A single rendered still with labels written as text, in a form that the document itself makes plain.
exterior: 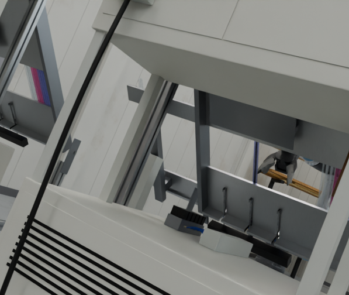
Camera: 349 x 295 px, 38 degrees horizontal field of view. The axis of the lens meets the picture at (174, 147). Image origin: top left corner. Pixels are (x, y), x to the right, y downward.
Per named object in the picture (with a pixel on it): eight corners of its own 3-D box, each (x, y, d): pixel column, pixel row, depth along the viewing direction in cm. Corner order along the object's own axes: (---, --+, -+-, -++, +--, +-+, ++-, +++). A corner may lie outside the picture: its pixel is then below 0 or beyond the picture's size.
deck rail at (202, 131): (197, 212, 196) (206, 203, 200) (201, 213, 195) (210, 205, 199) (192, 38, 156) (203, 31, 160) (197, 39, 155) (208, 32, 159)
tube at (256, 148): (250, 222, 189) (252, 220, 189) (254, 223, 188) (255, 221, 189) (255, 103, 160) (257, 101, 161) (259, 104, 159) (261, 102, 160)
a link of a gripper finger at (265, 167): (258, 181, 198) (277, 171, 199) (256, 171, 194) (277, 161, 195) (254, 176, 200) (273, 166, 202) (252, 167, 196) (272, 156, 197)
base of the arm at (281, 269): (260, 262, 253) (268, 243, 254) (287, 275, 245) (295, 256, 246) (249, 259, 241) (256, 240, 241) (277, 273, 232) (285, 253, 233)
